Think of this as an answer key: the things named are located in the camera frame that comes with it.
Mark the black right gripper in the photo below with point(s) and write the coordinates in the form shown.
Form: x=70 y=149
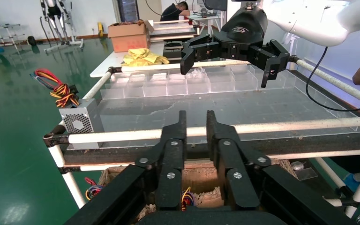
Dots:
x=245 y=31

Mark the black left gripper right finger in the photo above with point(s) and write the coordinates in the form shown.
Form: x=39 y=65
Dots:
x=236 y=183

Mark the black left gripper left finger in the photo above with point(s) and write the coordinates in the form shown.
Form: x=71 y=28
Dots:
x=170 y=174

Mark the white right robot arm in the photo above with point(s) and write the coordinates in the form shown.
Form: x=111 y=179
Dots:
x=307 y=18

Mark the brown pulp divider box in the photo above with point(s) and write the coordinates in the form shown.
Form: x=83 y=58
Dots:
x=204 y=174

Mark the white office desk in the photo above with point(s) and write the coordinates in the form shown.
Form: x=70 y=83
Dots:
x=208 y=18

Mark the clear acrylic divider tray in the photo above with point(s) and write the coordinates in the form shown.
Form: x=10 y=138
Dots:
x=229 y=105

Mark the black computer monitor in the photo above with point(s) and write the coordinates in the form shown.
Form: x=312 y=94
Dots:
x=215 y=4

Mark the dark conveyor belt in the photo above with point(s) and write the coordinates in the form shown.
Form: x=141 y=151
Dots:
x=291 y=144

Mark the small clear plastic piece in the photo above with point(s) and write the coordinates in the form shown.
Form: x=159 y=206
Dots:
x=305 y=174

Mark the seated person in black shirt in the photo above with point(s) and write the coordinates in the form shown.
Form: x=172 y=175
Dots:
x=173 y=12

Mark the yellow cloth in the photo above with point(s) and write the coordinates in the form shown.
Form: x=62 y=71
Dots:
x=142 y=57

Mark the brown cardboard carton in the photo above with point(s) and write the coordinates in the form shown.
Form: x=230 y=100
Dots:
x=128 y=37

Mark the robot legs on stand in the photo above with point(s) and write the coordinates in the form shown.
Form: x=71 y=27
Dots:
x=57 y=21

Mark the small black wheel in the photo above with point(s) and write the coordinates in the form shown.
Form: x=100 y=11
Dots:
x=32 y=41

